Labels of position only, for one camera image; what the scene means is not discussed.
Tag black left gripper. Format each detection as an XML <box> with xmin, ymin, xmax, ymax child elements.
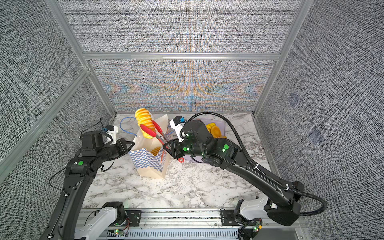
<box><xmin>97</xmin><ymin>138</ymin><xmax>136</xmax><ymax>163</ymax></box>

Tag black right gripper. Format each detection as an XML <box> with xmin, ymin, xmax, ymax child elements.
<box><xmin>164</xmin><ymin>136</ymin><xmax>212</xmax><ymax>161</ymax></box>

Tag checkered paper bag blue handles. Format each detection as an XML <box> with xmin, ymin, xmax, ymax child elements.
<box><xmin>119</xmin><ymin>109</ymin><xmax>171</xmax><ymax>179</ymax></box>

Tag red metal tongs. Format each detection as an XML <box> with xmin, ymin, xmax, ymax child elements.
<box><xmin>140</xmin><ymin>120</ymin><xmax>169</xmax><ymax>146</ymax></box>

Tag small ridged yellow bread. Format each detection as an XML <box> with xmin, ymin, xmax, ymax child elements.
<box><xmin>206</xmin><ymin>123</ymin><xmax>216</xmax><ymax>132</ymax></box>

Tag round orange bun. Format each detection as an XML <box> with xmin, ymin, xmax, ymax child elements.
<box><xmin>211</xmin><ymin>126</ymin><xmax>222</xmax><ymax>138</ymax></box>

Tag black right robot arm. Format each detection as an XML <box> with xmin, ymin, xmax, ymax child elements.
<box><xmin>164</xmin><ymin>116</ymin><xmax>304</xmax><ymax>226</ymax></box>

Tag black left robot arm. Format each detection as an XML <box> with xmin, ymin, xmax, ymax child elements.
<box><xmin>40</xmin><ymin>138</ymin><xmax>135</xmax><ymax>240</ymax></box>

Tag lavender plastic tray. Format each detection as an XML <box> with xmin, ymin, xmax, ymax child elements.
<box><xmin>183</xmin><ymin>119</ymin><xmax>229</xmax><ymax>167</ymax></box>

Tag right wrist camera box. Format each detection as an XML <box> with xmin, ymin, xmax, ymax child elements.
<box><xmin>170</xmin><ymin>116</ymin><xmax>186</xmax><ymax>143</ymax></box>

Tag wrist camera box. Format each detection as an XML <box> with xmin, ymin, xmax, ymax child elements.
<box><xmin>80</xmin><ymin>125</ymin><xmax>118</xmax><ymax>150</ymax></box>
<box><xmin>170</xmin><ymin>116</ymin><xmax>186</xmax><ymax>143</ymax></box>

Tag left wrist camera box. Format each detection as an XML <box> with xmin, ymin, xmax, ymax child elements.
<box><xmin>80</xmin><ymin>125</ymin><xmax>118</xmax><ymax>150</ymax></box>

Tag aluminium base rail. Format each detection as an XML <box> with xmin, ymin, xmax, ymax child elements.
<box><xmin>69</xmin><ymin>208</ymin><xmax>311</xmax><ymax>240</ymax></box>

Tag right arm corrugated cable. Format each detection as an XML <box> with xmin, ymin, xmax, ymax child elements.
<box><xmin>185</xmin><ymin>111</ymin><xmax>328</xmax><ymax>217</ymax></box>

